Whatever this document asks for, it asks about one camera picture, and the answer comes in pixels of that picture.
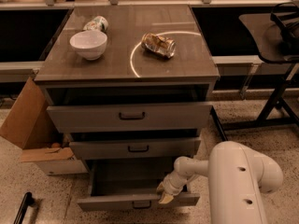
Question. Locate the grey middle drawer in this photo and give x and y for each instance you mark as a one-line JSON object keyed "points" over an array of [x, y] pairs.
{"points": [[128, 149]]}

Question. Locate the black side table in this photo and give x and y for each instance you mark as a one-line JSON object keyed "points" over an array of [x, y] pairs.
{"points": [[268, 39]]}

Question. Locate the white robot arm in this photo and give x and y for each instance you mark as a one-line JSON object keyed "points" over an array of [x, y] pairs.
{"points": [[237, 176]]}

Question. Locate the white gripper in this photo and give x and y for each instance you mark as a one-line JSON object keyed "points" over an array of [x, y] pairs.
{"points": [[171, 186]]}

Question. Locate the grey bottom drawer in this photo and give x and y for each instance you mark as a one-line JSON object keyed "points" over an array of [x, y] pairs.
{"points": [[125, 184]]}

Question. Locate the crushed metal can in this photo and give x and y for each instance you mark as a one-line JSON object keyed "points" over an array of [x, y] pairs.
{"points": [[159, 45]]}

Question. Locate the white ceramic bowl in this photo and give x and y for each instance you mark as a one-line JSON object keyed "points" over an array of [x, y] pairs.
{"points": [[89, 45]]}

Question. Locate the open cardboard box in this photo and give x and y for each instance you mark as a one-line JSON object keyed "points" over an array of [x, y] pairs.
{"points": [[29, 127]]}

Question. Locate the grey top drawer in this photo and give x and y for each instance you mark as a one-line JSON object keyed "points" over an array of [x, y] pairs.
{"points": [[125, 118]]}

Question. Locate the black bar on floor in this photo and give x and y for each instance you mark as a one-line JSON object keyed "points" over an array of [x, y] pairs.
{"points": [[27, 201]]}

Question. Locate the grey drawer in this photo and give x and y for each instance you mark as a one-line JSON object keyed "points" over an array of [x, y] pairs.
{"points": [[125, 184], [125, 118], [128, 149]]}

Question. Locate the grey drawer cabinet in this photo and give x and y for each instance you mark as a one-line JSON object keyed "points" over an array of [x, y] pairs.
{"points": [[127, 74]]}

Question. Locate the lying printed paper cup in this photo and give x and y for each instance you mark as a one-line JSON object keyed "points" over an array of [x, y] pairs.
{"points": [[97, 23]]}

